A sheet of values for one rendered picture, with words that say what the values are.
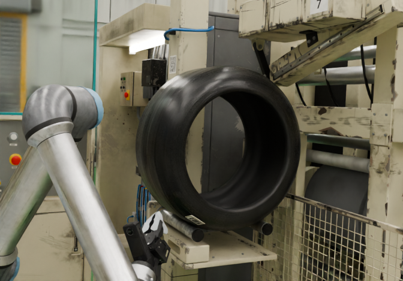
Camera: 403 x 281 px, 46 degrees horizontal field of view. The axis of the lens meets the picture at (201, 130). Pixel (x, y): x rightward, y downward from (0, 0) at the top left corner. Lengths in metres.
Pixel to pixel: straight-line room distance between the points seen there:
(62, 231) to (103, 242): 1.17
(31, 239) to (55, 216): 0.14
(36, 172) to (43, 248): 0.94
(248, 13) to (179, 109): 0.63
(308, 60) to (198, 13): 0.50
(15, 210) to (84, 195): 0.36
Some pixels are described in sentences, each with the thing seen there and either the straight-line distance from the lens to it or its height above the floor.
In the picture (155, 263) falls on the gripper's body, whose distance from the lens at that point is 1.42.
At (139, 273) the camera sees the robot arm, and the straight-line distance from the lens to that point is 1.34.
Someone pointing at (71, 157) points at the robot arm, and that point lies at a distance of 1.16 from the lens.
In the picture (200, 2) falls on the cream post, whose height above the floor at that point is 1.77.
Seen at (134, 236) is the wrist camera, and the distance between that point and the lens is 1.37.
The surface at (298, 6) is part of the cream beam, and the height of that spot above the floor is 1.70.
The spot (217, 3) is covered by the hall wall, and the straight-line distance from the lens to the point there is 11.48.
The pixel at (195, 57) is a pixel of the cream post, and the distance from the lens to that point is 2.00.
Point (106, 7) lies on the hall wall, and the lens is 11.00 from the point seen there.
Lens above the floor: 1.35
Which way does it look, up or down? 3 degrees down
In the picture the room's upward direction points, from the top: 2 degrees clockwise
